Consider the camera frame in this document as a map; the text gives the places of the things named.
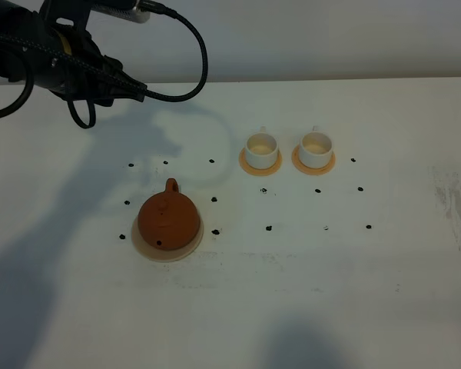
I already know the white teacup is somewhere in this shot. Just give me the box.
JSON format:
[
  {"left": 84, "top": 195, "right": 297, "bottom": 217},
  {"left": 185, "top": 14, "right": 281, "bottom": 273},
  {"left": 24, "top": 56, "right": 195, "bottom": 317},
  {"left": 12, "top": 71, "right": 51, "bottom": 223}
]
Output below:
[
  {"left": 298, "top": 126, "right": 333, "bottom": 169},
  {"left": 244, "top": 126, "right": 279, "bottom": 170}
]

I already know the large beige round coaster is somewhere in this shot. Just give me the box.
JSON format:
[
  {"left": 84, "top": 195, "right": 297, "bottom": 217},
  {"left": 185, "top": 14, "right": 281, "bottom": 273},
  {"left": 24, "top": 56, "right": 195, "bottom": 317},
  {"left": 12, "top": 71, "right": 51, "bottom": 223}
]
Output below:
[{"left": 131, "top": 218, "right": 204, "bottom": 263}]

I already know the orange saucer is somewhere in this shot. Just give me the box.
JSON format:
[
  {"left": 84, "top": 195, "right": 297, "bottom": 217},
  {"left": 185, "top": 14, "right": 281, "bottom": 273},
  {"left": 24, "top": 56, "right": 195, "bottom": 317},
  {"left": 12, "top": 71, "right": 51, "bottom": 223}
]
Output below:
[
  {"left": 291, "top": 145, "right": 336, "bottom": 176},
  {"left": 239, "top": 148, "right": 282, "bottom": 177}
]

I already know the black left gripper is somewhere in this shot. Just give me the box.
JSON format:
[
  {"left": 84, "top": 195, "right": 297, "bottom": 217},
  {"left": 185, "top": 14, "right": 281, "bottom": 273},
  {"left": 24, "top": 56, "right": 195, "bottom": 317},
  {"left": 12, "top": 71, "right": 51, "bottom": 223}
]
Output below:
[{"left": 38, "top": 11, "right": 147, "bottom": 107}]

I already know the brown clay teapot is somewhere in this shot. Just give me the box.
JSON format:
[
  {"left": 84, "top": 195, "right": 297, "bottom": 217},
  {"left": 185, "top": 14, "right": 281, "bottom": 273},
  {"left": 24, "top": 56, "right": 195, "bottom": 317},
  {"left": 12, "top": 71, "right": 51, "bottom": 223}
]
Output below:
[{"left": 137, "top": 178, "right": 201, "bottom": 251}]

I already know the right white teacup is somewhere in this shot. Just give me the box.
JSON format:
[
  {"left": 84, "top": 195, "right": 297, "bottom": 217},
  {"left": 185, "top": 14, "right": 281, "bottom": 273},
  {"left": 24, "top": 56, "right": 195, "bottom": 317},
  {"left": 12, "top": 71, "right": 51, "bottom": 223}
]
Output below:
[{"left": 298, "top": 126, "right": 333, "bottom": 169}]

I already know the black braided camera cable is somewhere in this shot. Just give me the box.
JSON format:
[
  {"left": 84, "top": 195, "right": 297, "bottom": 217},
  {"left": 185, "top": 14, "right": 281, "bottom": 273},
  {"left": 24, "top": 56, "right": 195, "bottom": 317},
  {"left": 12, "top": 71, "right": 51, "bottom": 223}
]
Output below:
[{"left": 0, "top": 0, "right": 209, "bottom": 131}]

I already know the left orange saucer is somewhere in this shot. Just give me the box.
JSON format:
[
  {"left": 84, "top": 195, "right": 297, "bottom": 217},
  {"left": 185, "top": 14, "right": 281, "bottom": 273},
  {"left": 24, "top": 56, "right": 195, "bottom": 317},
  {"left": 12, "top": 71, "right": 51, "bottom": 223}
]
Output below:
[{"left": 239, "top": 148, "right": 282, "bottom": 177}]

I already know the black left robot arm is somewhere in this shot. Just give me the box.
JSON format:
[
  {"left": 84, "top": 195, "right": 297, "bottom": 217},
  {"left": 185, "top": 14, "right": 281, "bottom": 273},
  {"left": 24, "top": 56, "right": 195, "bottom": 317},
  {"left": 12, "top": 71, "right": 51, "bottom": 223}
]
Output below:
[{"left": 0, "top": 1, "right": 145, "bottom": 107}]

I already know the right orange saucer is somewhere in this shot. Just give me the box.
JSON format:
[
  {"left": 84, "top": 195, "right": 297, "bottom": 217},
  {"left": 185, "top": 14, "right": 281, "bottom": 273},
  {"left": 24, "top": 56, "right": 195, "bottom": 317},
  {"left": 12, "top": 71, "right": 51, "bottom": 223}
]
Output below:
[{"left": 291, "top": 145, "right": 336, "bottom": 176}]

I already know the left white teacup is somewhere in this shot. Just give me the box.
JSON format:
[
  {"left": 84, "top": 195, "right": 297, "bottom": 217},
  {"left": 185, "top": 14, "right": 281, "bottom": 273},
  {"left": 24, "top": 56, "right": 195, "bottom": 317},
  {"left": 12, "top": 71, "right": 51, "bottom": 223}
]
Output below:
[{"left": 244, "top": 126, "right": 279, "bottom": 170}]

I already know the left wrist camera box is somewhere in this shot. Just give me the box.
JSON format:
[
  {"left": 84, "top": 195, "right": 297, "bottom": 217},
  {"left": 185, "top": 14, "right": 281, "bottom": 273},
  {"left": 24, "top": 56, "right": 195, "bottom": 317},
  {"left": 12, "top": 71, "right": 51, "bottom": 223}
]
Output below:
[{"left": 91, "top": 0, "right": 151, "bottom": 24}]

